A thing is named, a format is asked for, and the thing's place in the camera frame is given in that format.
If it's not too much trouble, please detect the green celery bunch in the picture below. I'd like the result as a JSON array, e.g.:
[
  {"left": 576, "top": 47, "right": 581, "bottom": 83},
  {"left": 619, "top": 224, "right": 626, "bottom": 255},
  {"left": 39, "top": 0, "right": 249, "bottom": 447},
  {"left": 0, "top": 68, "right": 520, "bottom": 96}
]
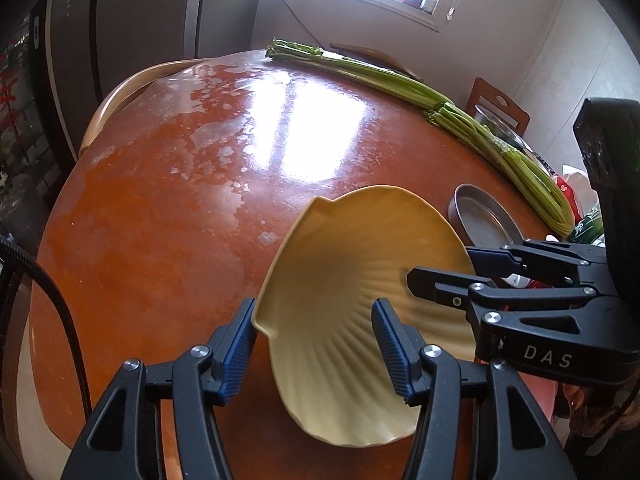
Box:
[
  {"left": 266, "top": 38, "right": 454, "bottom": 112},
  {"left": 424, "top": 103, "right": 575, "bottom": 238}
]

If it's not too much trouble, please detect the small round metal pan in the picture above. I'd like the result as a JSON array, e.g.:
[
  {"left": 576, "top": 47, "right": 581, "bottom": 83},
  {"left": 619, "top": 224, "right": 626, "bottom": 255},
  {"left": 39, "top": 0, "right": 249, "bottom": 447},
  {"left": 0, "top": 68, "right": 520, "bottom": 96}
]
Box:
[{"left": 447, "top": 183, "right": 524, "bottom": 248}]

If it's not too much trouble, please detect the green celery bunch near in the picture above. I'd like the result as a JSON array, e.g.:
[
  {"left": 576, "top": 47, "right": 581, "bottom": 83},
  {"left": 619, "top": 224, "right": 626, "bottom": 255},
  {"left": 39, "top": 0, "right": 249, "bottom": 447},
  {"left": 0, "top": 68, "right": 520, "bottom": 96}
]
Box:
[{"left": 424, "top": 103, "right": 575, "bottom": 238}]

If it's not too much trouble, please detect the yellow shell-shaped plate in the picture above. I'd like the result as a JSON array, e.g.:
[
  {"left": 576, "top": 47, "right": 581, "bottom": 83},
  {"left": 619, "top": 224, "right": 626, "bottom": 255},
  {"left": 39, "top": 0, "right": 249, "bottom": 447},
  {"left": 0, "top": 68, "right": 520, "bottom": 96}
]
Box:
[{"left": 252, "top": 185, "right": 475, "bottom": 448}]

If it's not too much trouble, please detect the green celery bunch far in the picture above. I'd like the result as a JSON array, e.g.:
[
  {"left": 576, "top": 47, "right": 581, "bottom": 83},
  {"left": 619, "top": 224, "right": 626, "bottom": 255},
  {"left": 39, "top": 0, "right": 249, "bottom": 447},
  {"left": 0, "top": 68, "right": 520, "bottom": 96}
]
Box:
[{"left": 266, "top": 38, "right": 454, "bottom": 112}]

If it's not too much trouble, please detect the grey refrigerator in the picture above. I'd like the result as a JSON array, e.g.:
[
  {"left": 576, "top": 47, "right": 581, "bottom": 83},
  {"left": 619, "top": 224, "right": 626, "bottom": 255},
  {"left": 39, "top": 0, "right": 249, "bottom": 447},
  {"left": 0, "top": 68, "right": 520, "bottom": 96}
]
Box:
[{"left": 29, "top": 0, "right": 258, "bottom": 168}]

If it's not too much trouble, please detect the black cable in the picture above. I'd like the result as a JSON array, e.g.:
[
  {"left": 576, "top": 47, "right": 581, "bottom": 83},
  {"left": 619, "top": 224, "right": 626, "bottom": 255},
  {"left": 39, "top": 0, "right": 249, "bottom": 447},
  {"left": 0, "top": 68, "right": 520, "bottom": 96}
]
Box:
[{"left": 0, "top": 234, "right": 94, "bottom": 421}]

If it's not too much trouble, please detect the light wooden chair back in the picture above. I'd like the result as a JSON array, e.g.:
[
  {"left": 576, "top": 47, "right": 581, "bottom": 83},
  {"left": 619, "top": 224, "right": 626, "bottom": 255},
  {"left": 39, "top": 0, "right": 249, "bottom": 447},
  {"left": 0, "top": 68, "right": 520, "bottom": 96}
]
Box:
[{"left": 79, "top": 58, "right": 203, "bottom": 155}]

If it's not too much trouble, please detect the stainless steel bowl on chair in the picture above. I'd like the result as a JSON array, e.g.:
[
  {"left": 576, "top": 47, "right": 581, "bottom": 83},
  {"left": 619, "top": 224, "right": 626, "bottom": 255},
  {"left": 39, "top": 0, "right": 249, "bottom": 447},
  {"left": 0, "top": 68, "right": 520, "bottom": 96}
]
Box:
[{"left": 474, "top": 105, "right": 535, "bottom": 157}]

